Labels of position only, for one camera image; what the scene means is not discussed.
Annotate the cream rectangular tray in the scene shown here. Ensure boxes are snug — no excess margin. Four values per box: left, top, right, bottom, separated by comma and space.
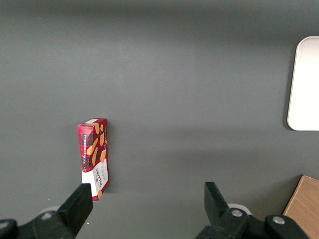
287, 36, 319, 131

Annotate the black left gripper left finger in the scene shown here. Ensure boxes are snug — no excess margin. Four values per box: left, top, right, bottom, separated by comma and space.
17, 183, 93, 239

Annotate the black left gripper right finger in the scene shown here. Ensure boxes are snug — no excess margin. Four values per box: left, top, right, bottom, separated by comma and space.
195, 182, 266, 239

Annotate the wooden two-drawer cabinet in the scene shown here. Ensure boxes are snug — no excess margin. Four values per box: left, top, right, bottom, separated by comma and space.
283, 174, 319, 239

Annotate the red tartan cookie box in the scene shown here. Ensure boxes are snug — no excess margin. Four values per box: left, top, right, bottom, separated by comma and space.
77, 118, 110, 202

